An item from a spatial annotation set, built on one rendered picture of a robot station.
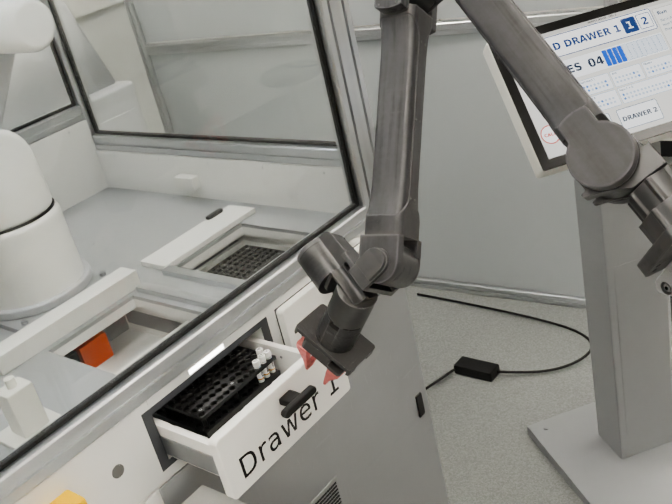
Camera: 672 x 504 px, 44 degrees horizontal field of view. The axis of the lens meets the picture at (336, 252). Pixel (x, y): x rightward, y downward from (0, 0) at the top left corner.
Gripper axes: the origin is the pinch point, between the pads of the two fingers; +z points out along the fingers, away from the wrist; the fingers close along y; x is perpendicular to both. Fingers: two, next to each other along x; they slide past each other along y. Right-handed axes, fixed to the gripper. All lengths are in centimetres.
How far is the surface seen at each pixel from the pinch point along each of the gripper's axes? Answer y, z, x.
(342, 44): 38, -16, -48
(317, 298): 13.8, 15.4, -23.2
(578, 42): 10, -17, -96
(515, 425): -31, 95, -98
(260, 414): 2.7, 6.2, 8.4
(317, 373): 1.7, 7.6, -4.9
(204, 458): 5.4, 13.7, 15.9
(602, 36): 7, -19, -100
